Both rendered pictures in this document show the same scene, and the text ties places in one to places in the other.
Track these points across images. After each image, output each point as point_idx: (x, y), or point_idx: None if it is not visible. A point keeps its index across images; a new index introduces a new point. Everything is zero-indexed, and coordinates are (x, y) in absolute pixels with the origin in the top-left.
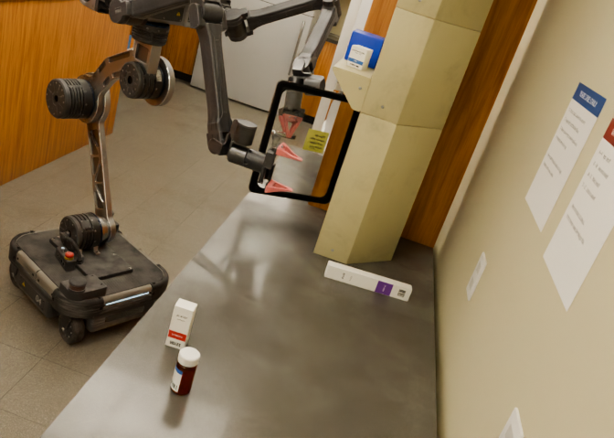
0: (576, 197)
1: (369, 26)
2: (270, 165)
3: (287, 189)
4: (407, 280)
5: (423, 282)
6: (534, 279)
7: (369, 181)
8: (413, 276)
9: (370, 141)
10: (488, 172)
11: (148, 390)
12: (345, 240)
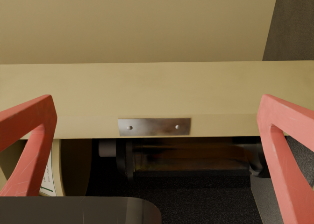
0: None
1: None
2: (63, 211)
3: (274, 106)
4: (288, 31)
5: (274, 34)
6: None
7: (134, 69)
8: (279, 47)
9: (28, 86)
10: (103, 58)
11: None
12: (306, 69)
